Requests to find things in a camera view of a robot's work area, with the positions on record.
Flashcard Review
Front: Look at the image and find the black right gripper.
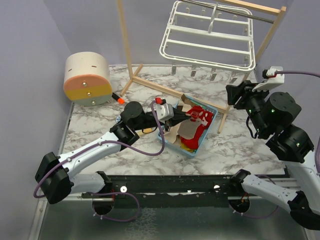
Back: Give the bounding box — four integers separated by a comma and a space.
225, 78, 270, 135

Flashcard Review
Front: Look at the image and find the red beige reindeer sock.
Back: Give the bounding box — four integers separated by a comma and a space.
178, 112, 203, 140

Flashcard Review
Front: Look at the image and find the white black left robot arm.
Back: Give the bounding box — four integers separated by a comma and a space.
33, 98, 191, 204

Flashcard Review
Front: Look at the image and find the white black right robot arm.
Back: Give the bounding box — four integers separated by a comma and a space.
226, 80, 320, 231

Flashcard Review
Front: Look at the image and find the white plastic clip hanger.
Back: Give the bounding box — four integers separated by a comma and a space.
159, 0, 256, 76

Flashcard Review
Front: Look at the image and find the cream ribbed sock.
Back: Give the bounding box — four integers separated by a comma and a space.
164, 123, 181, 144

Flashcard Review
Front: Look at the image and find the blue perforated plastic basket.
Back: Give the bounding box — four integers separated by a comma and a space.
164, 94, 219, 158

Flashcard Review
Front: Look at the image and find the red santa sock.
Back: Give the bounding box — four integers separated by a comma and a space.
179, 107, 215, 150

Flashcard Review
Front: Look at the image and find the yellow sock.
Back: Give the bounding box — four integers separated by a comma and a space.
180, 142, 195, 153

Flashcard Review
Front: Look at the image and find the yellow highlighter pen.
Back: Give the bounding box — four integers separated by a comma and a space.
137, 127, 157, 136

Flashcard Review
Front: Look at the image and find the orange black highlighter pen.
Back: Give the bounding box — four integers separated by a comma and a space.
111, 92, 125, 105

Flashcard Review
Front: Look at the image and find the pastel round drawer box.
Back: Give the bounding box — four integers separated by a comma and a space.
63, 51, 113, 107

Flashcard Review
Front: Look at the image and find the metal hanging rod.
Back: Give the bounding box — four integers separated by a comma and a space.
182, 0, 274, 24

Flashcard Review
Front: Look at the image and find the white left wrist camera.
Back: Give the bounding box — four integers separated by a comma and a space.
154, 97, 174, 123

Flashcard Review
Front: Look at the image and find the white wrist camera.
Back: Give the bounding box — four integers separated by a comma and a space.
252, 66, 285, 92
154, 97, 174, 123

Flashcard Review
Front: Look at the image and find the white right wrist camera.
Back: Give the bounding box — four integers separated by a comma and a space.
252, 66, 285, 92

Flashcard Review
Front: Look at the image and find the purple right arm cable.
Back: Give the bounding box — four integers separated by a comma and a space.
273, 70, 320, 78

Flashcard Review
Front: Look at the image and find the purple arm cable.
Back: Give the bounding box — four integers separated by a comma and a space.
273, 70, 320, 78
33, 103, 166, 200

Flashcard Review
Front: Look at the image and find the wooden hanger rack frame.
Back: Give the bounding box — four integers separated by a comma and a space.
115, 0, 287, 135

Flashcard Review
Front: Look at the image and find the black mounting rail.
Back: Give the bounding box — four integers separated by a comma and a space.
77, 174, 261, 208

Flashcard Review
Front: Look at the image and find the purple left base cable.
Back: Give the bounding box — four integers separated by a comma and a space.
91, 191, 141, 223

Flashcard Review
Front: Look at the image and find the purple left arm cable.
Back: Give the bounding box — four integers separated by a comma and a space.
33, 103, 166, 200

